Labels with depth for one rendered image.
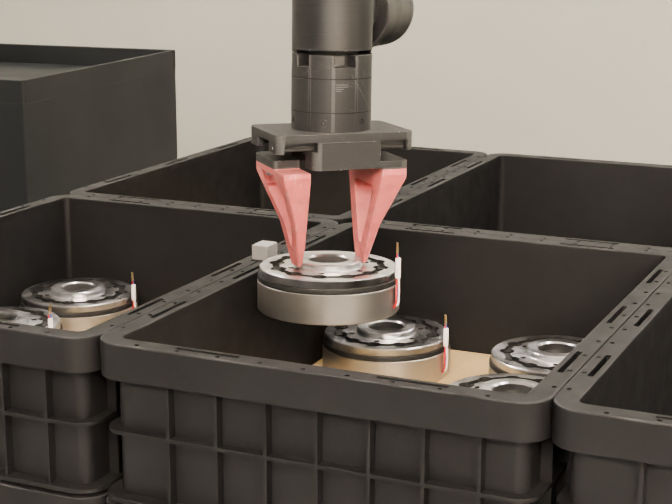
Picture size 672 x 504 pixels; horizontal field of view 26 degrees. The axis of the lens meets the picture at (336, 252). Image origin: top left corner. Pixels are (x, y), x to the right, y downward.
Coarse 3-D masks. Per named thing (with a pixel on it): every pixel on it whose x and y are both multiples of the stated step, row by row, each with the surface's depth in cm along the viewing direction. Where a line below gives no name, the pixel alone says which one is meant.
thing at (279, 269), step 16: (288, 256) 109; (272, 272) 104; (288, 272) 104; (304, 272) 104; (320, 272) 104; (336, 272) 104; (352, 272) 104; (368, 272) 104; (384, 272) 104; (320, 288) 102; (336, 288) 102
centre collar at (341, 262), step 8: (304, 256) 107; (312, 256) 107; (320, 256) 108; (328, 256) 108; (336, 256) 108; (344, 256) 107; (352, 256) 107; (304, 264) 105; (312, 264) 104; (320, 264) 104; (328, 264) 104; (336, 264) 104; (344, 264) 104; (352, 264) 105; (360, 264) 106; (328, 272) 104
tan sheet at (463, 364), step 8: (456, 352) 123; (464, 352) 123; (472, 352) 123; (320, 360) 121; (456, 360) 121; (464, 360) 121; (472, 360) 121; (480, 360) 121; (488, 360) 121; (456, 368) 119; (464, 368) 119; (472, 368) 119; (480, 368) 119; (488, 368) 119; (448, 376) 117; (456, 376) 117; (464, 376) 117
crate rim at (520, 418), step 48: (336, 240) 123; (480, 240) 121; (528, 240) 120; (144, 384) 91; (192, 384) 90; (240, 384) 88; (288, 384) 87; (336, 384) 86; (384, 384) 84; (432, 384) 84; (480, 432) 82; (528, 432) 81
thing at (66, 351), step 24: (0, 216) 129; (216, 216) 132; (240, 216) 130; (264, 216) 129; (240, 264) 112; (192, 288) 105; (144, 312) 99; (0, 336) 95; (24, 336) 95; (48, 336) 94; (72, 336) 93; (96, 336) 94; (0, 360) 96; (24, 360) 95; (48, 360) 94; (72, 360) 93; (96, 360) 94
